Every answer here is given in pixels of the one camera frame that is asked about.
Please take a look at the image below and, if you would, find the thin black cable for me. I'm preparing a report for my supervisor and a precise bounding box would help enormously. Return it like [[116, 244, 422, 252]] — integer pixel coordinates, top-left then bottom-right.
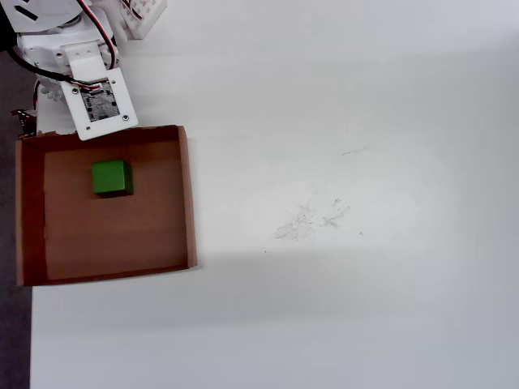
[[0, 7, 82, 87]]

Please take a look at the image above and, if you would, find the red black servo wire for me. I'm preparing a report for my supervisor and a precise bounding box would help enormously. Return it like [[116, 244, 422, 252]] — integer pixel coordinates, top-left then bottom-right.
[[76, 0, 121, 70]]

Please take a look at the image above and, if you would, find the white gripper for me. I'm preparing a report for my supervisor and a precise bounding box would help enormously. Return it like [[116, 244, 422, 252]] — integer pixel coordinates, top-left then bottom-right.
[[16, 31, 122, 105]]

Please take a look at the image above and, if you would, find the brown cardboard box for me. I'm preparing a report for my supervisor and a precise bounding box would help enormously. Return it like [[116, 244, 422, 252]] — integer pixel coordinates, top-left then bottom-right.
[[15, 124, 199, 288]]

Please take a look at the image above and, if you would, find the green cube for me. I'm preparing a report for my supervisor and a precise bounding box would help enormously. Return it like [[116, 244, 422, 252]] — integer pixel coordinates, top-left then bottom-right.
[[91, 159, 135, 199]]

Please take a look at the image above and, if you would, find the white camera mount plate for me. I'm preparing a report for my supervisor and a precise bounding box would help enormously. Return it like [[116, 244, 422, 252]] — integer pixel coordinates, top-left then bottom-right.
[[59, 41, 139, 142]]

